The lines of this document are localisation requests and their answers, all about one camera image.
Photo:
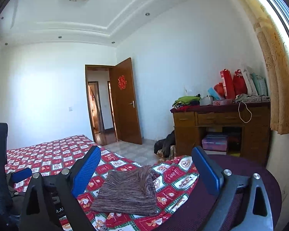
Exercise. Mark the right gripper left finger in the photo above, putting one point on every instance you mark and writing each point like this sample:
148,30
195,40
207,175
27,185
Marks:
67,185

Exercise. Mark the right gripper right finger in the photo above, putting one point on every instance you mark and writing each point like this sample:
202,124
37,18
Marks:
242,198

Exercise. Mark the brown striped knit garment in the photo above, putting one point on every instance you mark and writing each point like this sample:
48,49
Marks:
128,192

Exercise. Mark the dark clothes pile on floor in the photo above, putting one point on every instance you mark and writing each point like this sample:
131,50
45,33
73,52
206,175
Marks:
165,149

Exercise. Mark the pink storage box under desk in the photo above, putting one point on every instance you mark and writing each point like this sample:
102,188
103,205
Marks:
215,143

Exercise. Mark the wooden desk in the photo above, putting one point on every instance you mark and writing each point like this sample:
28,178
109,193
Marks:
247,126

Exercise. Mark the brown wooden door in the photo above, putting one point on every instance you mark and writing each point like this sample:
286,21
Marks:
124,102

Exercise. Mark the white gift bag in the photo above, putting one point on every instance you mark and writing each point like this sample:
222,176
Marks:
251,89

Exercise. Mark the red gift bag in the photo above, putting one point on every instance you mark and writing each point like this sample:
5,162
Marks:
239,83
227,83

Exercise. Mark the green folded cloth on desk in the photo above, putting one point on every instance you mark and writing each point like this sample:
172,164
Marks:
187,101

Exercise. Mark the yellow patterned curtain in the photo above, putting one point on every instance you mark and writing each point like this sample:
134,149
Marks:
274,43

